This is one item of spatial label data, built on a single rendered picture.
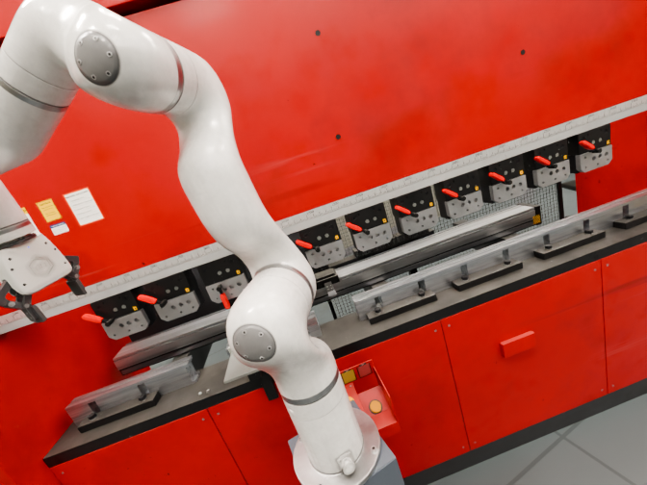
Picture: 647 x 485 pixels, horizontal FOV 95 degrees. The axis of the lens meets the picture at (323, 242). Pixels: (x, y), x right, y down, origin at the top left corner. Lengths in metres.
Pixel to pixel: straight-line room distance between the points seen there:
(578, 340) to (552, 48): 1.21
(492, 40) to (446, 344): 1.16
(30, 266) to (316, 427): 0.64
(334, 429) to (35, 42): 0.75
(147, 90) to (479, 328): 1.34
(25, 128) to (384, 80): 0.98
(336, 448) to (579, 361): 1.41
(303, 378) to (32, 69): 0.61
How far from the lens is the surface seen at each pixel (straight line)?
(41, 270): 0.83
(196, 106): 0.54
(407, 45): 1.27
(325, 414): 0.62
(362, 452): 0.73
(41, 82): 0.64
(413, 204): 1.23
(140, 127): 1.20
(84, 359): 1.88
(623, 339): 1.99
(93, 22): 0.47
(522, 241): 1.56
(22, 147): 0.71
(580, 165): 1.67
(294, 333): 0.45
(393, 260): 1.57
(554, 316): 1.64
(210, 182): 0.46
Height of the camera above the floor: 1.58
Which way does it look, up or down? 16 degrees down
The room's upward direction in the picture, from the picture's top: 18 degrees counter-clockwise
